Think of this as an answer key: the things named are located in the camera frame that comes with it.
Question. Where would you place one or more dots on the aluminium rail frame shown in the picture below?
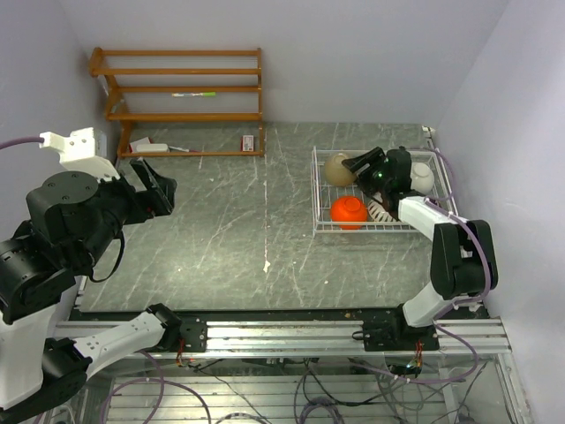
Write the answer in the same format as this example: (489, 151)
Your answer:
(327, 366)

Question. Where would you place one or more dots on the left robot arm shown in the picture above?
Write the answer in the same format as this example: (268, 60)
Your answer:
(74, 216)

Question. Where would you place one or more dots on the white wire dish rack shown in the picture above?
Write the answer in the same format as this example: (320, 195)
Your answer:
(324, 194)

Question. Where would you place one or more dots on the wooden shelf rack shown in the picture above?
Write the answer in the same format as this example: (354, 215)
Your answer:
(140, 83)

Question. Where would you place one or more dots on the white ribbed bowl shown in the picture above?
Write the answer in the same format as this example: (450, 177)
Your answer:
(422, 178)

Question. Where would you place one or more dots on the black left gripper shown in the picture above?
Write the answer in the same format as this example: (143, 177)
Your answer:
(158, 198)

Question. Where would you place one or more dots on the white corner bracket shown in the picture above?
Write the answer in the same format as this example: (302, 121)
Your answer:
(428, 130)

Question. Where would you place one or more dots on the green white pen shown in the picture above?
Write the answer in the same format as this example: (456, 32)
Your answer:
(193, 94)

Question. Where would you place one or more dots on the red white small box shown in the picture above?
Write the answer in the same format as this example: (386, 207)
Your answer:
(247, 143)

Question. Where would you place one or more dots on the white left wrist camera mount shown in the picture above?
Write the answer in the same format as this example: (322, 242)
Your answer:
(82, 150)

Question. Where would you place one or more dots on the beige grey bowl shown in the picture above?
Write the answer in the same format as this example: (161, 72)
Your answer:
(336, 173)

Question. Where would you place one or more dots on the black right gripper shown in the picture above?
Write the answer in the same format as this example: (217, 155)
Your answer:
(375, 158)

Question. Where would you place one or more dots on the white flat box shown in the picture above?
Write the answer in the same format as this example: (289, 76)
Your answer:
(146, 145)

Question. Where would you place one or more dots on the red white marker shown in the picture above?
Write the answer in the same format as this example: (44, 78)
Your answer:
(177, 149)

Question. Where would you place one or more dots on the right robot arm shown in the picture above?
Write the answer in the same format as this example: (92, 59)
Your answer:
(463, 268)

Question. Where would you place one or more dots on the blue striped white bowl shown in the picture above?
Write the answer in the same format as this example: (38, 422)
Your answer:
(380, 215)

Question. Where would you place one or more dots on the orange bowl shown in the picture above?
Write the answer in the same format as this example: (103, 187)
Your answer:
(350, 212)

